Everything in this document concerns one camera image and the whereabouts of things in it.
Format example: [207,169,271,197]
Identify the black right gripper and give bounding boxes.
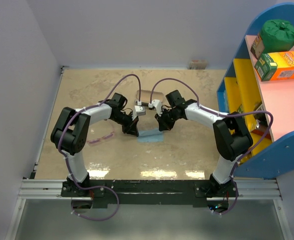
[155,107,179,131]

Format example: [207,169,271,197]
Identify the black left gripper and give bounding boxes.
[111,111,139,137]

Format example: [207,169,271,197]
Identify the light blue cleaning cloth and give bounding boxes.
[137,128,164,143]

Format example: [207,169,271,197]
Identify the printed glasses case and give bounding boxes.
[136,89,165,106]

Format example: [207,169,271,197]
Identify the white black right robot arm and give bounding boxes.
[148,90,253,197]

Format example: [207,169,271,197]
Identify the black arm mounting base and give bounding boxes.
[61,179,236,209]

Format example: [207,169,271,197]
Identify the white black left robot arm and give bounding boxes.
[51,93,139,196]

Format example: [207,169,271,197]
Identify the pink transparent sunglasses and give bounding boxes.
[86,121,115,145]

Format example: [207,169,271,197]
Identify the dark foil snack packet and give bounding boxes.
[251,102,271,140]

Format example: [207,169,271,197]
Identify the blue pink yellow shelf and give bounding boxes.
[217,2,294,179]

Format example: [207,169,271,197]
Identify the small brown printed box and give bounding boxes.
[250,34,264,59]

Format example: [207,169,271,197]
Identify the orange green snack box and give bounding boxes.
[254,51,294,82]

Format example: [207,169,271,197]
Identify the green wrapped package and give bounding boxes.
[259,19,294,54]

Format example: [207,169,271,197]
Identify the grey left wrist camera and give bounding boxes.
[133,105,146,117]

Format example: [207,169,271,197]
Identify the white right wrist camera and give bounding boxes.
[148,99,162,116]

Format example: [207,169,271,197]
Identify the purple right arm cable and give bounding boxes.
[150,77,274,216]

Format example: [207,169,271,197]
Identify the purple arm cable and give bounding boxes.
[150,77,274,216]
[58,74,142,221]

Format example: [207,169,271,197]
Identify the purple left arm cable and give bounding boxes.
[58,74,142,221]

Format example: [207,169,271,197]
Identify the aluminium table edge rail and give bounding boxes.
[28,65,69,180]

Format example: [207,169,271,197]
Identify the aluminium front frame rail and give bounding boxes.
[6,179,293,240]

